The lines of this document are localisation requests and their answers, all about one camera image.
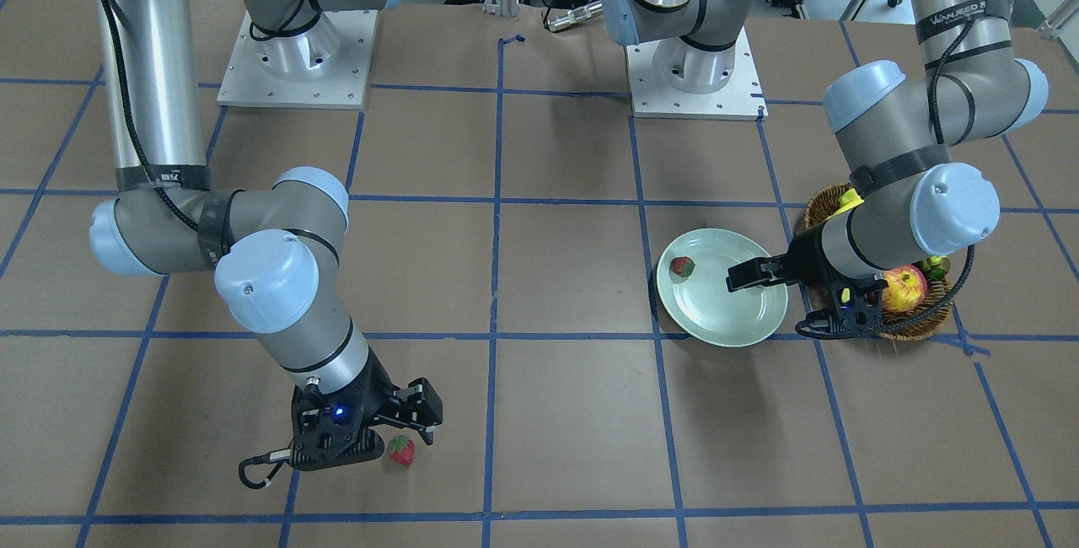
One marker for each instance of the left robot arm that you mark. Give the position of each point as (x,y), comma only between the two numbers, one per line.
(896,134)

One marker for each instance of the red apple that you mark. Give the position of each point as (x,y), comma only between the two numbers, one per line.
(906,289)

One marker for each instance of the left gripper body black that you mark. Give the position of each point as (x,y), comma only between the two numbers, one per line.
(806,259)

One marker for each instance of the yellow banana bunch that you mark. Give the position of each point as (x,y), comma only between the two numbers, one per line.
(934,268)

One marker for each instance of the wicker fruit basket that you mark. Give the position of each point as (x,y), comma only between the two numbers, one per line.
(922,322)

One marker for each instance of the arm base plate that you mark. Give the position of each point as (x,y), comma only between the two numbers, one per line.
(324,68)
(671,80)

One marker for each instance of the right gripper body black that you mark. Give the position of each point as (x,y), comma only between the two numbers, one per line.
(381,390)

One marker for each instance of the greenish red strawberry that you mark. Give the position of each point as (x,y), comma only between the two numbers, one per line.
(402,450)

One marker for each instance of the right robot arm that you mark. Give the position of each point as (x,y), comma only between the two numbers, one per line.
(274,254)

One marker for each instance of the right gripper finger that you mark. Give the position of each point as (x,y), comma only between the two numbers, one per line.
(417,407)
(327,451)

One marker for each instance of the pale green plate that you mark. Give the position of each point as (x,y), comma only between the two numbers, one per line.
(702,304)

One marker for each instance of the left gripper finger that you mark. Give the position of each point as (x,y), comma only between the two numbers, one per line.
(759,272)
(832,324)

